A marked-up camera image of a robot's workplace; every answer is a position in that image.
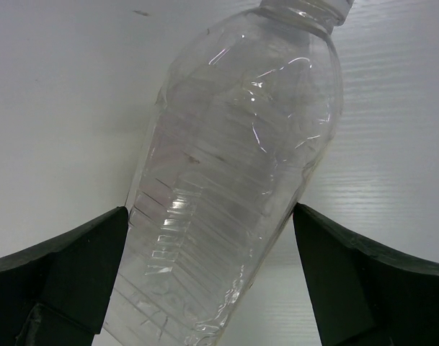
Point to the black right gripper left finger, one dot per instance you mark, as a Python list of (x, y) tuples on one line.
[(58, 291)]

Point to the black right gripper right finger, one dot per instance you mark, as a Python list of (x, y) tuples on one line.
[(363, 292)]

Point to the large clear plastic bottle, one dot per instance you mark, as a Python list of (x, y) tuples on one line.
[(244, 116)]

